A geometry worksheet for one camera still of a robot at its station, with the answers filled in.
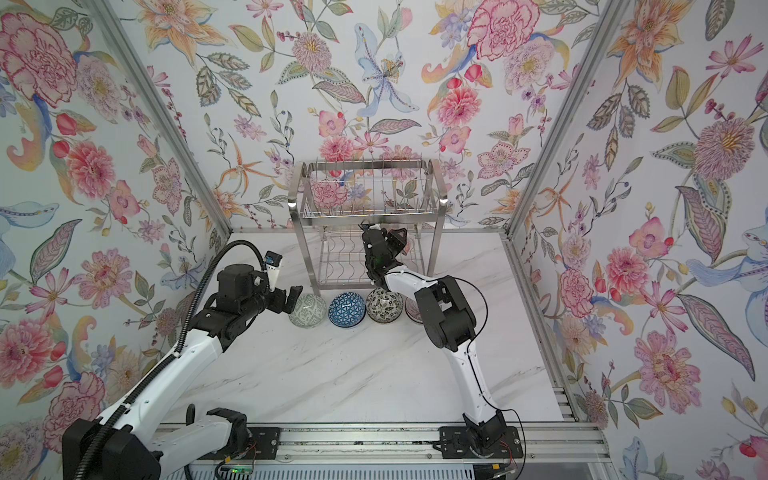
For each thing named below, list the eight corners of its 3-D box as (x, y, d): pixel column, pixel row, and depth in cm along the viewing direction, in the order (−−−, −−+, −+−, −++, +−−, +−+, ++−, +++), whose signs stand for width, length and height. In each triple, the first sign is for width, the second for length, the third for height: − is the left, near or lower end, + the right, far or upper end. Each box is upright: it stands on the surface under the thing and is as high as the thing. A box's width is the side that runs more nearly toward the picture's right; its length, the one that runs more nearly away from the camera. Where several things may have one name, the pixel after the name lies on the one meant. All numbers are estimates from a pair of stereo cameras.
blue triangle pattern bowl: (324, 320, 98) (321, 310, 93) (342, 296, 104) (340, 286, 99) (351, 334, 95) (349, 325, 90) (368, 309, 101) (367, 299, 96)
